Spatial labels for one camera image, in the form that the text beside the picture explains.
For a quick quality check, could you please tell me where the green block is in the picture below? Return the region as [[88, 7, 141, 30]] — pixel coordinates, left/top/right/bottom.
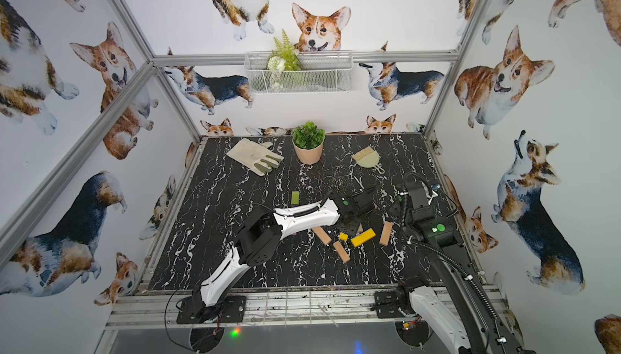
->
[[290, 191, 300, 205]]

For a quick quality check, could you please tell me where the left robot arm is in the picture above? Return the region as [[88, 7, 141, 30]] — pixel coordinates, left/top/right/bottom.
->
[[190, 187, 376, 323]]

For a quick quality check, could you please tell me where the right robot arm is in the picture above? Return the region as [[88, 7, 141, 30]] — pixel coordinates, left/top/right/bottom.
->
[[399, 171, 530, 353]]

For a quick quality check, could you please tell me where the slanted yellow block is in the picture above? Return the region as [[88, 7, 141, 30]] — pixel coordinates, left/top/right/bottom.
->
[[350, 229, 376, 247]]

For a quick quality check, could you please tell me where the wooden block bottom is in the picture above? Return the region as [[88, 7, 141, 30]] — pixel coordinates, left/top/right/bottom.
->
[[332, 241, 350, 263]]

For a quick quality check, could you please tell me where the green dustpan brush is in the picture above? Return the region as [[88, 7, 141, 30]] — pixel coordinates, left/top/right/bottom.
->
[[352, 146, 385, 174]]

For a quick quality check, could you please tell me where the potted green plant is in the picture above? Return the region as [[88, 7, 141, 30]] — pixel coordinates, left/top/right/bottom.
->
[[293, 121, 325, 165]]

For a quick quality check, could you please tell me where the beige work glove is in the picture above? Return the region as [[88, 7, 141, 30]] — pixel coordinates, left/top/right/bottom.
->
[[226, 138, 284, 176]]

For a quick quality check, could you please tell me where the fern with white flower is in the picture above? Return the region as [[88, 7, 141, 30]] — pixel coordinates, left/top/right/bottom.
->
[[267, 30, 303, 91]]

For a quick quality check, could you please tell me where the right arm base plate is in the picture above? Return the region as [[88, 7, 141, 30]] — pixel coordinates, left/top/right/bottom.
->
[[370, 290, 414, 319]]

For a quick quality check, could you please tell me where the aluminium front rail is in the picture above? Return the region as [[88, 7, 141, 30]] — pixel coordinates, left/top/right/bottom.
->
[[105, 286, 396, 330]]

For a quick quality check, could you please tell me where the white wire basket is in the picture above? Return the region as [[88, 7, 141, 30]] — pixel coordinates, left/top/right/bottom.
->
[[244, 51, 354, 94]]

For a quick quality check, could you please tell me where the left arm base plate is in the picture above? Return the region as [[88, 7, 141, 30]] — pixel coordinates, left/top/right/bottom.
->
[[176, 296, 247, 325]]

